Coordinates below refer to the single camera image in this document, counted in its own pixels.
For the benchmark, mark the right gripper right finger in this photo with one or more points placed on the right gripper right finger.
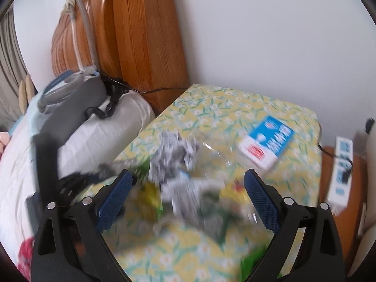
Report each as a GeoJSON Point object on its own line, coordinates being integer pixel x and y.
{"type": "Point", "coordinates": [263, 203]}

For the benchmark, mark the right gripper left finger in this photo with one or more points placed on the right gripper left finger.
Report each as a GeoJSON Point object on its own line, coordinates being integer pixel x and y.
{"type": "Point", "coordinates": [110, 199]}

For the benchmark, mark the green yellow snack bag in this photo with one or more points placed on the green yellow snack bag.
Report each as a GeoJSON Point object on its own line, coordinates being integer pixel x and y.
{"type": "Point", "coordinates": [148, 198]}

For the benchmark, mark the yellow silver snack wrapper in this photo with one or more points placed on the yellow silver snack wrapper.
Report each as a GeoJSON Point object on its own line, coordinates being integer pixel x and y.
{"type": "Point", "coordinates": [234, 195]}

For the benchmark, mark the blue white milk carton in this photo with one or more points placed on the blue white milk carton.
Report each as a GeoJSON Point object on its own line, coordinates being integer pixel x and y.
{"type": "Point", "coordinates": [266, 143]}

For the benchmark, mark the white green snack packet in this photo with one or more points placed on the white green snack packet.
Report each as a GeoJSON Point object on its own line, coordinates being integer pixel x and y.
{"type": "Point", "coordinates": [197, 202]}

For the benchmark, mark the patterned white paper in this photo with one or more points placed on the patterned white paper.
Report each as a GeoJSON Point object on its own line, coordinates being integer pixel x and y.
{"type": "Point", "coordinates": [175, 154]}

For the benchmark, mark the white power strip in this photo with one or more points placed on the white power strip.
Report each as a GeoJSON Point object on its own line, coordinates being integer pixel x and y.
{"type": "Point", "coordinates": [340, 173]}

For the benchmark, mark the yellow floral tablecloth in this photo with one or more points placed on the yellow floral tablecloth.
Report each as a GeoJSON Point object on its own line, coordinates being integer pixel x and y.
{"type": "Point", "coordinates": [221, 117]}

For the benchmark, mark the pink floral blanket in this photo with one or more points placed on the pink floral blanket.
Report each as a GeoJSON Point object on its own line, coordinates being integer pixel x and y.
{"type": "Point", "coordinates": [25, 258]}

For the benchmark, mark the white pillow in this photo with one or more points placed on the white pillow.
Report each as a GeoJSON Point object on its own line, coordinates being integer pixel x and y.
{"type": "Point", "coordinates": [94, 142]}

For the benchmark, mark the grey padded device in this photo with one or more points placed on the grey padded device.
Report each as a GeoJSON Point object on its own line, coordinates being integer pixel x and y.
{"type": "Point", "coordinates": [65, 105]}

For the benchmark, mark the black power adapter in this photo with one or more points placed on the black power adapter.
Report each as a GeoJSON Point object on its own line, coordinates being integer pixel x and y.
{"type": "Point", "coordinates": [115, 89]}

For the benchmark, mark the wooden headboard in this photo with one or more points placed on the wooden headboard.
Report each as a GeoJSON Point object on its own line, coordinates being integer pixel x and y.
{"type": "Point", "coordinates": [136, 41]}

